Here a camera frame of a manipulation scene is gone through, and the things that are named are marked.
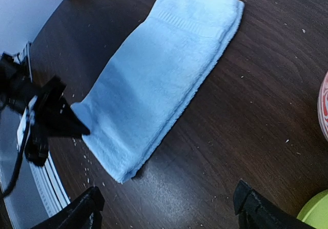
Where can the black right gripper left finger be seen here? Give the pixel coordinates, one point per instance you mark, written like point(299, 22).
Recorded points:
point(83, 212)

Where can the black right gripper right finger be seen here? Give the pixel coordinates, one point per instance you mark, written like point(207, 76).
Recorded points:
point(255, 211)

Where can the light blue towel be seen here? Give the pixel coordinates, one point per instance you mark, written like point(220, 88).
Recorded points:
point(150, 80)

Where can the red white patterned ceramic bowl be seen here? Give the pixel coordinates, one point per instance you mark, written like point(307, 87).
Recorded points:
point(322, 106)

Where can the lime green plastic bowl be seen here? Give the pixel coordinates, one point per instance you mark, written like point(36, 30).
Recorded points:
point(315, 211)

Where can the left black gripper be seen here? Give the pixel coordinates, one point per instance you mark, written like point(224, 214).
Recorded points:
point(47, 110)

